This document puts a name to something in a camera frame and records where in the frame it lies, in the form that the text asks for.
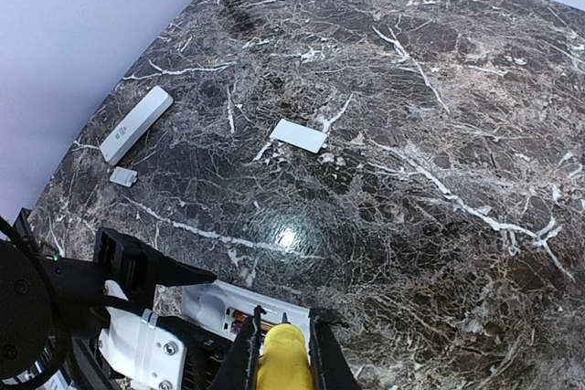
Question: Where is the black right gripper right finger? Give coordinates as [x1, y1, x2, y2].
[309, 308, 361, 390]

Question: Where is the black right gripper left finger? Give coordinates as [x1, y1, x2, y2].
[209, 305, 265, 390]

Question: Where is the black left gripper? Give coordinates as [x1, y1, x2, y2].
[93, 227, 218, 303]

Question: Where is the yellow handled screwdriver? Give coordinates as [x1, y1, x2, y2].
[256, 312, 314, 390]

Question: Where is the white remote with barcode label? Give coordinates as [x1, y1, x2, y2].
[181, 280, 310, 345]

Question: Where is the grey battery cover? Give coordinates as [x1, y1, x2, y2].
[270, 119, 327, 153]

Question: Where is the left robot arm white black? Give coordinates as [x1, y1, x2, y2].
[1, 221, 217, 379]

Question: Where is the plain white slim remote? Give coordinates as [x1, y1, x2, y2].
[100, 86, 174, 166]

